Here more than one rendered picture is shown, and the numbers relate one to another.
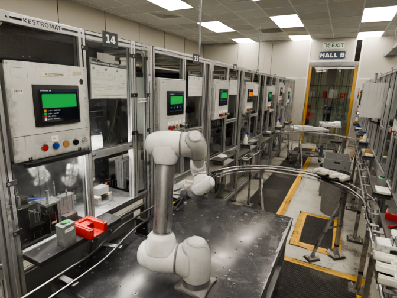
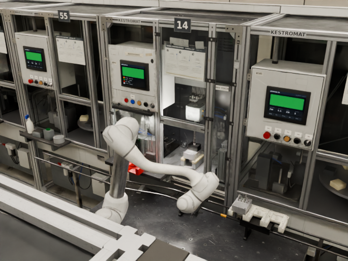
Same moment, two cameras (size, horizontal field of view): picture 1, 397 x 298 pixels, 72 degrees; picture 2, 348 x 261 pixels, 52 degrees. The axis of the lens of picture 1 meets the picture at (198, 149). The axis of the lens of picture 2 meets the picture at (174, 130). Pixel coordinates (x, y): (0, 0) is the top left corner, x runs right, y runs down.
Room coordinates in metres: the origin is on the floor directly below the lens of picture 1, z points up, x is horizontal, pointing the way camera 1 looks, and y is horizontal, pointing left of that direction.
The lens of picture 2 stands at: (1.84, -1.79, 2.31)
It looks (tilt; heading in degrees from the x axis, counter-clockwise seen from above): 24 degrees down; 93
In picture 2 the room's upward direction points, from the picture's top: straight up
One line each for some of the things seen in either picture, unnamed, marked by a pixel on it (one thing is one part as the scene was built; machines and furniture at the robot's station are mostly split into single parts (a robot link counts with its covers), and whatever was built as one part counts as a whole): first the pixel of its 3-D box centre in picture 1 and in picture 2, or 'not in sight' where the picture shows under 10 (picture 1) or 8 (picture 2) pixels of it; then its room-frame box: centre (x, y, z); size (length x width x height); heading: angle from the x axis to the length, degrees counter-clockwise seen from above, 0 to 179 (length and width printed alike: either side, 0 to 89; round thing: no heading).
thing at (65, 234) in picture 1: (64, 232); not in sight; (1.30, 0.69, 0.97); 0.08 x 0.08 x 0.12; 63
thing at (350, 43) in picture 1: (332, 50); not in sight; (8.75, -3.98, 2.96); 1.23 x 0.08 x 0.68; 63
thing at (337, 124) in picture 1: (328, 138); not in sight; (7.38, -3.57, 0.48); 0.84 x 0.58 x 0.97; 161
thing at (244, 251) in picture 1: (197, 244); (171, 252); (1.72, -0.02, 0.66); 1.50 x 1.06 x 0.04; 153
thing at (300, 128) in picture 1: (307, 144); not in sight; (6.44, -2.63, 0.48); 0.88 x 0.56 x 0.96; 81
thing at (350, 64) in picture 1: (327, 105); not in sight; (8.72, -4.04, 1.31); 1.36 x 0.10 x 2.62; 63
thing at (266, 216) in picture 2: (181, 190); (257, 218); (2.28, 0.14, 0.84); 0.36 x 0.14 x 0.10; 153
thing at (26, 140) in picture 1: (39, 109); (141, 74); (1.44, 0.85, 1.60); 0.42 x 0.29 x 0.46; 153
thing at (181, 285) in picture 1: (197, 278); not in sight; (1.31, -0.02, 0.71); 0.22 x 0.18 x 0.06; 153
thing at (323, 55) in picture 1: (332, 55); not in sight; (8.70, -3.96, 2.82); 0.75 x 0.04 x 0.25; 63
